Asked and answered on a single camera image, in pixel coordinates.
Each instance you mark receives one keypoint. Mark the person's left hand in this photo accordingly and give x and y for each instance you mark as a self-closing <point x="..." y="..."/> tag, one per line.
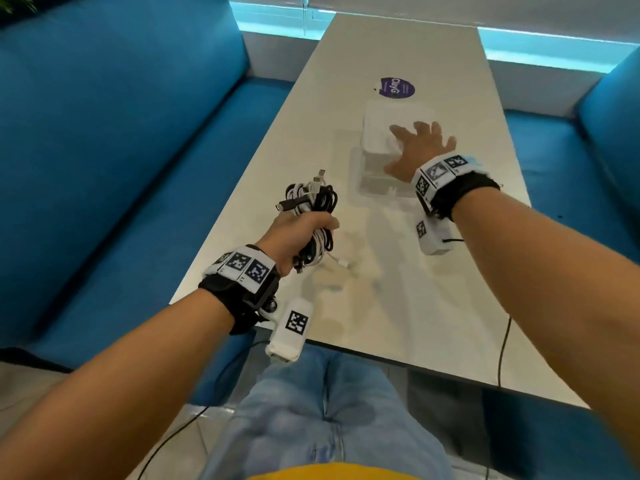
<point x="290" y="234"/>

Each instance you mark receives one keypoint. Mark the person's right hand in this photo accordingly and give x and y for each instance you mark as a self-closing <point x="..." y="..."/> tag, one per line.
<point x="422" y="152"/>

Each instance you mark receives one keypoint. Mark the white mini drawer box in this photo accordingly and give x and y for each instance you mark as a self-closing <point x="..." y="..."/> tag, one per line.
<point x="380" y="134"/>

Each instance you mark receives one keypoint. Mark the person's right forearm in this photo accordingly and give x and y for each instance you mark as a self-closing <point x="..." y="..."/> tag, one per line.
<point x="560" y="284"/>

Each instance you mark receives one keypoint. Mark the person's left forearm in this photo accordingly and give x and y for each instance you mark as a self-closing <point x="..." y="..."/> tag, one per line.
<point x="110" y="384"/>

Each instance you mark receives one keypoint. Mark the black marker wristband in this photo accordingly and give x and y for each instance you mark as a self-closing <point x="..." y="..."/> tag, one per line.
<point x="225" y="294"/>
<point x="470" y="187"/>

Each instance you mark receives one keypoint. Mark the round purple sticker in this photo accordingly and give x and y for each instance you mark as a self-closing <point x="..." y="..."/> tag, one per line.
<point x="396" y="88"/>

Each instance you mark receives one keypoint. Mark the blue sofa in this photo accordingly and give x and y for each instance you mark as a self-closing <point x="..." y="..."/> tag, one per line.
<point x="100" y="144"/>
<point x="550" y="169"/>

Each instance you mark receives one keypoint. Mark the white table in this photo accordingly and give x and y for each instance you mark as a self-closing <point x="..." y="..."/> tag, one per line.
<point x="425" y="294"/>

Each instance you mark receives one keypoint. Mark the light blue jeans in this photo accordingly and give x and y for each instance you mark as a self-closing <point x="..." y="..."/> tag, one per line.
<point x="280" y="419"/>

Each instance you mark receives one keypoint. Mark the grey metal table base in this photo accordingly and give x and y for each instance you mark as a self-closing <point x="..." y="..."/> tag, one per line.
<point x="445" y="409"/>

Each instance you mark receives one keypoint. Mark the yellow shirt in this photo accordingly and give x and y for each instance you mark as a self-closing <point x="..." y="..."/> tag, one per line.
<point x="335" y="472"/>

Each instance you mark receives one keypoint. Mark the green artificial plant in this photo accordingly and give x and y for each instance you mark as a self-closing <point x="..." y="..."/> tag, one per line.
<point x="15" y="2"/>

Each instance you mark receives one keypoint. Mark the cyan wall light strips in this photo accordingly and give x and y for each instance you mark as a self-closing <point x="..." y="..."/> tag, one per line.
<point x="550" y="49"/>

